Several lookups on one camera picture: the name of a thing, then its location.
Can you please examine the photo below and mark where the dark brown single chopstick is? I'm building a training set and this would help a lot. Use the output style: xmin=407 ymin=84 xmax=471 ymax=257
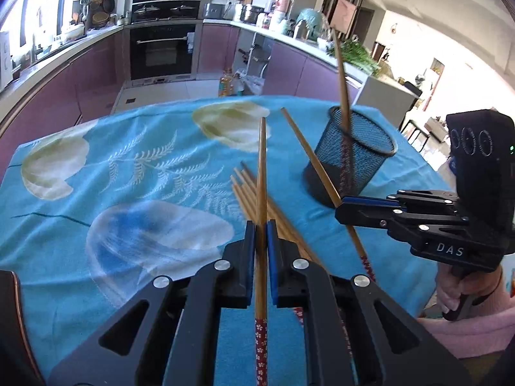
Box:
xmin=332 ymin=28 xmax=357 ymax=196

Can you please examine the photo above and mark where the black built-in oven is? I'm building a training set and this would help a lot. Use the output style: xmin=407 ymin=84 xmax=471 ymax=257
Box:
xmin=129 ymin=24 xmax=197 ymax=81

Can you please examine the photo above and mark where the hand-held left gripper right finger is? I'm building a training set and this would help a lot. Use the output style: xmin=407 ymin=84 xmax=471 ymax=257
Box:
xmin=266 ymin=219 xmax=474 ymax=386

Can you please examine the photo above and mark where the kitchen window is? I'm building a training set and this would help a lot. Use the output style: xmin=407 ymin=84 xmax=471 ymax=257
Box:
xmin=0 ymin=0 xmax=87 ymax=69

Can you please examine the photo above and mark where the black mesh utensil holder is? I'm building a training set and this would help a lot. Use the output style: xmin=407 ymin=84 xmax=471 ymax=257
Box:
xmin=304 ymin=105 xmax=398 ymax=209

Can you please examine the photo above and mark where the purple base cabinet run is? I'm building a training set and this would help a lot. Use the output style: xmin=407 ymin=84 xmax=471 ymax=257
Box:
xmin=0 ymin=26 xmax=130 ymax=157
xmin=197 ymin=22 xmax=361 ymax=101

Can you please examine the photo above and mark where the yellow cooking oil bottle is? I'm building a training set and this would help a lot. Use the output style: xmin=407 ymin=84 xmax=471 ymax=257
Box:
xmin=218 ymin=68 xmax=235 ymax=97

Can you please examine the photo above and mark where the floral-handled wooden chopstick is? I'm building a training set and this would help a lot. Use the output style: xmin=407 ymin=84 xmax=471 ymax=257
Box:
xmin=254 ymin=116 xmax=269 ymax=386
xmin=280 ymin=107 xmax=378 ymax=284

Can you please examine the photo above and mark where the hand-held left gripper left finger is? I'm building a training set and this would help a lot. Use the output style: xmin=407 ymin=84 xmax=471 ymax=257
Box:
xmin=47 ymin=220 xmax=257 ymax=386

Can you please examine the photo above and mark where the bunch of green vegetables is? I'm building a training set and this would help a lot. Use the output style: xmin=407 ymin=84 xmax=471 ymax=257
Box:
xmin=327 ymin=37 xmax=382 ymax=76

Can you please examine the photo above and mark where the steel stock pot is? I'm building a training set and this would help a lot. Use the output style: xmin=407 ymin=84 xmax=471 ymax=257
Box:
xmin=240 ymin=4 xmax=264 ymax=25

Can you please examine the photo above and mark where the person's right forearm pink sleeve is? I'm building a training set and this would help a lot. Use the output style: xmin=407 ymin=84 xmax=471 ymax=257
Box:
xmin=418 ymin=285 xmax=515 ymax=360

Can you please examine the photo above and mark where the white canister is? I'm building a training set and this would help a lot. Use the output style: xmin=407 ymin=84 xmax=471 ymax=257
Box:
xmin=267 ymin=10 xmax=286 ymax=31

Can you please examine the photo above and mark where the pink wall picture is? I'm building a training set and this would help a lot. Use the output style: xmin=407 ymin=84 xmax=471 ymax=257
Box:
xmin=331 ymin=0 xmax=357 ymax=39

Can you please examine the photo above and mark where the white plastic bag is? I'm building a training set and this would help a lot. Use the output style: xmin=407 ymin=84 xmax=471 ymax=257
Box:
xmin=241 ymin=73 xmax=266 ymax=96

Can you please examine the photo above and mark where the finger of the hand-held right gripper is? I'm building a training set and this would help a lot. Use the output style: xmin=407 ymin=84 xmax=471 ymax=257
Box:
xmin=335 ymin=203 xmax=470 ymax=251
xmin=341 ymin=189 xmax=460 ymax=212

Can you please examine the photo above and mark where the blue floral tablecloth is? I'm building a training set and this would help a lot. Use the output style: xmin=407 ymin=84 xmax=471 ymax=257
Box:
xmin=0 ymin=96 xmax=459 ymax=386

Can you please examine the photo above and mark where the person's right hand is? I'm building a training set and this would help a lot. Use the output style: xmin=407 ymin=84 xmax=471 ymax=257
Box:
xmin=436 ymin=267 xmax=504 ymax=315

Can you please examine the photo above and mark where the mint green air fryer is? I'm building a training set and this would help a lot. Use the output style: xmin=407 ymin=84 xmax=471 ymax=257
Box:
xmin=297 ymin=8 xmax=330 ymax=41

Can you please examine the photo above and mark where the dark tablet with copper edge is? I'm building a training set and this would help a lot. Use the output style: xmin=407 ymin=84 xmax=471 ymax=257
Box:
xmin=0 ymin=269 xmax=46 ymax=386

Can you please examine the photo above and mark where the bunch of wooden chopsticks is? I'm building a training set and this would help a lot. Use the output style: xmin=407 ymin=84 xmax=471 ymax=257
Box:
xmin=230 ymin=161 xmax=359 ymax=371

